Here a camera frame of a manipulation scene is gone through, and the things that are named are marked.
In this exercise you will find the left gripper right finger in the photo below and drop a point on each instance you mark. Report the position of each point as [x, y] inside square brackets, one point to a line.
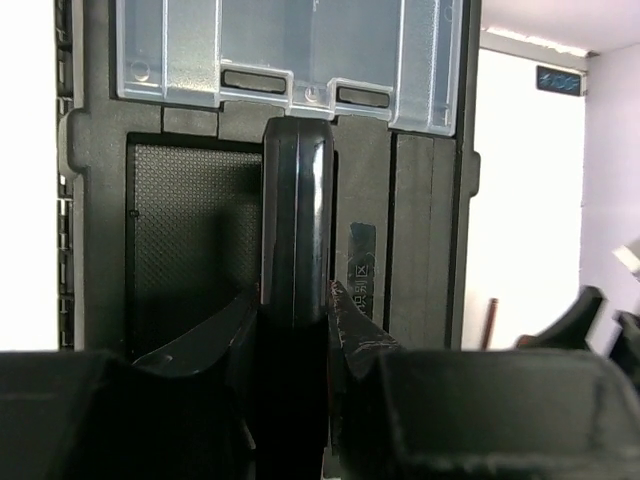
[355, 341]

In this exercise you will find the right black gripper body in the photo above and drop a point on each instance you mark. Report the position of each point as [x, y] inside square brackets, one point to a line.
[570, 332]

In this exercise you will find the brown hex key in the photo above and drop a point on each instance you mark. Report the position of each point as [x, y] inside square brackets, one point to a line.
[489, 323]

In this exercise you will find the black plastic toolbox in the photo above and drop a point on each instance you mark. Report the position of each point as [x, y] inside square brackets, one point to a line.
[208, 147]

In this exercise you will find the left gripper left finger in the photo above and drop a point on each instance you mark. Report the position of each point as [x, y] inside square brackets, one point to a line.
[201, 378]

